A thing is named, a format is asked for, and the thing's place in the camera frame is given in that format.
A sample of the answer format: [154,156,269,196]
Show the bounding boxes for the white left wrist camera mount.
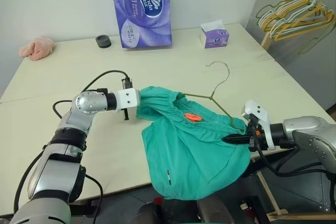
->
[114,88,140,114]

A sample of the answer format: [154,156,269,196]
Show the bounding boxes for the dark rounded shape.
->
[137,201,165,224]
[197,197,232,224]

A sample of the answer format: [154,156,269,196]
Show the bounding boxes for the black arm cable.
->
[255,140,336,180]
[52,69,131,120]

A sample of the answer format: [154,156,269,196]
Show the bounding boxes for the small purple tissue pack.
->
[199,19,230,50]

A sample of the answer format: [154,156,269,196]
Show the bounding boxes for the light wooden floor frame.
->
[256,170,336,221]

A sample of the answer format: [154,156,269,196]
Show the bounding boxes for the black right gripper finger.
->
[221,133,250,145]

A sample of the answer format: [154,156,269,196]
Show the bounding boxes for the yellow wire hanger on rack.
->
[261,0,336,43]

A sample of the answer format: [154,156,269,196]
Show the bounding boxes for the pink cloth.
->
[18,36,56,61]

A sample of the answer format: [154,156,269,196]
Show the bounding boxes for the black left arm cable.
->
[52,69,131,120]

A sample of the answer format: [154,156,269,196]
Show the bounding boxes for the white wire hanger on rack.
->
[258,0,336,39]

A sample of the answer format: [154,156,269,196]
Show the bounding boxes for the large purple tissue bag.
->
[108,0,174,50]

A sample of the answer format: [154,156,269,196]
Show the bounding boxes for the green shorts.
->
[135,85,251,201]

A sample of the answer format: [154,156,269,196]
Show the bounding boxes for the olive green wire hanger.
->
[205,60,245,132]

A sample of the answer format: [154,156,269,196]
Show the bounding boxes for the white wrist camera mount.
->
[240,99,277,152]
[114,88,140,114]

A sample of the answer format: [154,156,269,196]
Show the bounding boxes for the black round cap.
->
[95,34,112,50]

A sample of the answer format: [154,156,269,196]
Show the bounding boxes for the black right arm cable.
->
[255,140,336,180]

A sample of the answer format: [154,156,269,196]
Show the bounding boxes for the olive wire hanger on rack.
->
[255,0,317,30]

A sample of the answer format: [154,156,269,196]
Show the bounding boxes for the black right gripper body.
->
[245,120,262,153]

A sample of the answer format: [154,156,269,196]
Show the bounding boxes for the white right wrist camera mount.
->
[240,99,277,152]

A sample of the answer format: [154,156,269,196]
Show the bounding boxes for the light wooden hanger rack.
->
[260,0,336,51]

